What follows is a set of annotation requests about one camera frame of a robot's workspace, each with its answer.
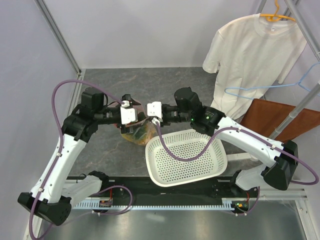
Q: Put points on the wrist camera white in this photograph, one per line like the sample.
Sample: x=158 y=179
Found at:
x=128 y=114
x=154 y=112

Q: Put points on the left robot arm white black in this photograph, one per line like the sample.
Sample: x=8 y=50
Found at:
x=48 y=199

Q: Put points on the silver clothes rack pole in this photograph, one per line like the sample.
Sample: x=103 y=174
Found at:
x=296 y=111

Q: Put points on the aluminium frame post left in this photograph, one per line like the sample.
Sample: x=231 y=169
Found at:
x=46 y=13

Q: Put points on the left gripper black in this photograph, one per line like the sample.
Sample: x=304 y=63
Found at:
x=126 y=129

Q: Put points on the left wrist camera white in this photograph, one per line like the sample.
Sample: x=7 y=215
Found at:
x=128 y=114

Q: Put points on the white perforated plastic basket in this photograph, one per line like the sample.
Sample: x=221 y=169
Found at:
x=166 y=171

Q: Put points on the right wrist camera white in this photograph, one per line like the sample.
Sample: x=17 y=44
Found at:
x=154 y=112

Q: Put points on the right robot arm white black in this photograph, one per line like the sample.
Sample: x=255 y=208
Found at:
x=277 y=159

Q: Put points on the white cable duct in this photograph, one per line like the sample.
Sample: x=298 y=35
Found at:
x=96 y=204

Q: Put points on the clear zip top bag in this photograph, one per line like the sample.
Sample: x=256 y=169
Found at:
x=142 y=119

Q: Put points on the brown cloth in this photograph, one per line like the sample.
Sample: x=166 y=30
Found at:
x=264 y=116

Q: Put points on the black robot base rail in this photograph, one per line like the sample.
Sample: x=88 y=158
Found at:
x=140 y=190

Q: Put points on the yellow clothes hanger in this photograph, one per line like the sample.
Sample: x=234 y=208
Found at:
x=275 y=16

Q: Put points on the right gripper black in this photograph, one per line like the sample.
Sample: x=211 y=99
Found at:
x=164 y=123

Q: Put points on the blue clothes hanger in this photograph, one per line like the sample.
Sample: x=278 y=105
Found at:
x=299 y=83

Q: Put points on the white t-shirt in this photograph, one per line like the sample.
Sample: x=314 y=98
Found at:
x=248 y=55

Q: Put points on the orange toy pineapple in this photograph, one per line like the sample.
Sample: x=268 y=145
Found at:
x=141 y=136

